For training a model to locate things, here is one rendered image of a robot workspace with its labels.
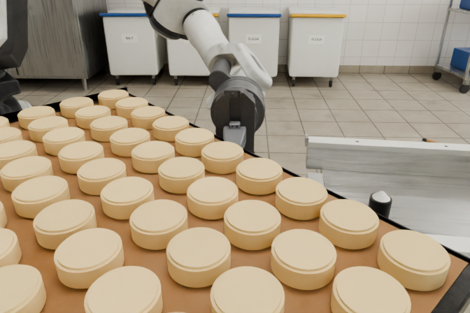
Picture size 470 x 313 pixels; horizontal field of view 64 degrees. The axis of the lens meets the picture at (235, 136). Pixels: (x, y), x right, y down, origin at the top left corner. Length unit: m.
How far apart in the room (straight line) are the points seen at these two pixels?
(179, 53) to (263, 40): 0.88
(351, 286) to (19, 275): 0.23
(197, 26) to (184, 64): 3.31
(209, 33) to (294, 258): 0.57
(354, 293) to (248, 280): 0.07
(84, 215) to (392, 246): 0.26
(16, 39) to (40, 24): 3.40
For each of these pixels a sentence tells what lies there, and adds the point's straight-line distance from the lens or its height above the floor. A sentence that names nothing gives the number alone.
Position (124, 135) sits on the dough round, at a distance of 0.50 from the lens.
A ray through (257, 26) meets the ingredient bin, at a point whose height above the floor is 0.64.
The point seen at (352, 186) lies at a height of 0.84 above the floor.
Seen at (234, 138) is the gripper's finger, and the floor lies 1.01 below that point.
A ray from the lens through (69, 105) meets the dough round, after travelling 0.64.
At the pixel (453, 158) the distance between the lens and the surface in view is 0.83.
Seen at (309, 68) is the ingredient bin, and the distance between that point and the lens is 4.11.
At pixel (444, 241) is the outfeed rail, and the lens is 0.56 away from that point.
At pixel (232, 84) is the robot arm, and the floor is 1.04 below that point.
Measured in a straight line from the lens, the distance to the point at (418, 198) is 0.75.
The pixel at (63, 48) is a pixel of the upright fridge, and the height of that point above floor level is 0.46.
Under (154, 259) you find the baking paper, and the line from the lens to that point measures 0.33.
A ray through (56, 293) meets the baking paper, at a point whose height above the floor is 1.00.
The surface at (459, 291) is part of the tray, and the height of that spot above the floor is 1.00.
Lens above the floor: 1.22
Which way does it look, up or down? 25 degrees down
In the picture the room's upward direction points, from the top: straight up
